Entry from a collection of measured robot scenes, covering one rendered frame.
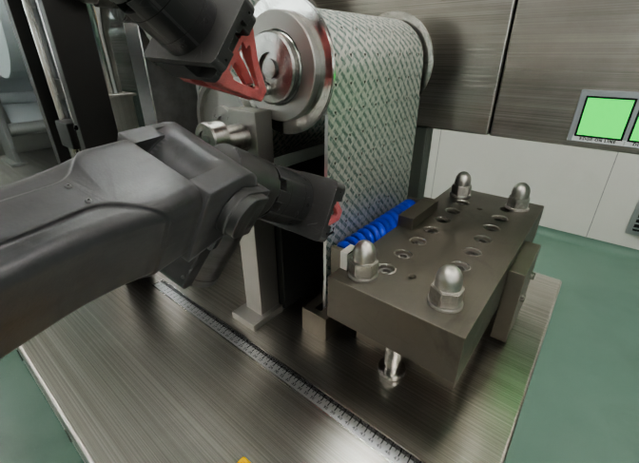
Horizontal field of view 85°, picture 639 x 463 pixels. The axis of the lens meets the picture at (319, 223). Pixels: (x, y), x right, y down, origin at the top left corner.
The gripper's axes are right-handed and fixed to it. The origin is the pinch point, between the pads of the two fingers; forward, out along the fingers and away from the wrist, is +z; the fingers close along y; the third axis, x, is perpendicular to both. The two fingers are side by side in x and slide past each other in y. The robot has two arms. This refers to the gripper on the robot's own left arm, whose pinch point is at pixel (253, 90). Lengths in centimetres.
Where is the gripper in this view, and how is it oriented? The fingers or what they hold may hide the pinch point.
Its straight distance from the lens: 41.5
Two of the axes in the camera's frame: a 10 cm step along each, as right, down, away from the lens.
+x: 4.0, -9.1, 1.0
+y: 8.1, 3.0, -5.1
